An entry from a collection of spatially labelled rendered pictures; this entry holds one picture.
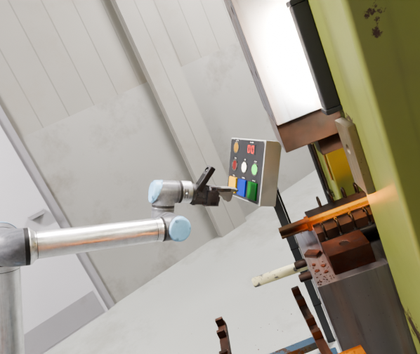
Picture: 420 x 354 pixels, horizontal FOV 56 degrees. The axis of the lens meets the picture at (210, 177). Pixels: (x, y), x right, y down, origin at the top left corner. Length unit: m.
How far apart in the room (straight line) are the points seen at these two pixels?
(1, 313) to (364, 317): 1.12
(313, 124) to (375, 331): 0.63
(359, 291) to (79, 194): 2.61
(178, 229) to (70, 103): 2.18
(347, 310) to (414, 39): 0.77
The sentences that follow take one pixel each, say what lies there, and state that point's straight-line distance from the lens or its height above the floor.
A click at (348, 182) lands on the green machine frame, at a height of 1.00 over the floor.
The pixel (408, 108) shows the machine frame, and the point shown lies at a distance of 0.78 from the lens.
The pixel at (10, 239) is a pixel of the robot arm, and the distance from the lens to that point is 1.31.
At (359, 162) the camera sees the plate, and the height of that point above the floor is 1.27.
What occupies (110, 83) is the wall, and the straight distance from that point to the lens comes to 3.50.
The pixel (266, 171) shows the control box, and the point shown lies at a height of 1.08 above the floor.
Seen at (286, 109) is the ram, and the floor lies 1.40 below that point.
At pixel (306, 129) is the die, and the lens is 1.16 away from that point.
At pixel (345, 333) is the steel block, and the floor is 0.73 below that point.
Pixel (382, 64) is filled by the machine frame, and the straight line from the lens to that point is 0.75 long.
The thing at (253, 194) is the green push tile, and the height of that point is 1.00.
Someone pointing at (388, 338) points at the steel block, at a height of 0.67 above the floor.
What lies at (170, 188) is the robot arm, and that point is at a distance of 1.54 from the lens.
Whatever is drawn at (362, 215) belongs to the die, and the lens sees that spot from 1.30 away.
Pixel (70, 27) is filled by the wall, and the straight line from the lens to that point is 3.52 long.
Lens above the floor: 1.61
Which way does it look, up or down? 16 degrees down
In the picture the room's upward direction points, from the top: 24 degrees counter-clockwise
